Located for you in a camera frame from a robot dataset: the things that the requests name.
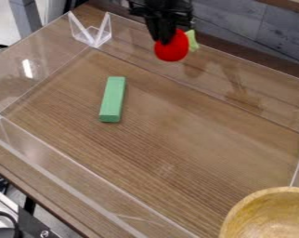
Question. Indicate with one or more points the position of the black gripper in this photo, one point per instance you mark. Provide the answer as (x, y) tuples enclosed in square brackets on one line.
[(162, 15)]

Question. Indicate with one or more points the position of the red plush fruit green leaf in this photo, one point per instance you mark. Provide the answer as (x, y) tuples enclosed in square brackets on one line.
[(180, 45)]

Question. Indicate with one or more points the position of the green rectangular block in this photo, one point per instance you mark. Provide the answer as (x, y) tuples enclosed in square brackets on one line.
[(110, 107)]

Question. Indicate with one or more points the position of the wooden bowl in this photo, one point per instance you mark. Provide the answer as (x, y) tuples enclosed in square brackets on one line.
[(267, 214)]

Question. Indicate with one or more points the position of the clear acrylic tray enclosure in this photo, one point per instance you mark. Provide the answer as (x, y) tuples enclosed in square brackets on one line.
[(208, 131)]

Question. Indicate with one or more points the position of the black metal bracket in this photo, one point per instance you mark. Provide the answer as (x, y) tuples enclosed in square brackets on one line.
[(32, 228)]

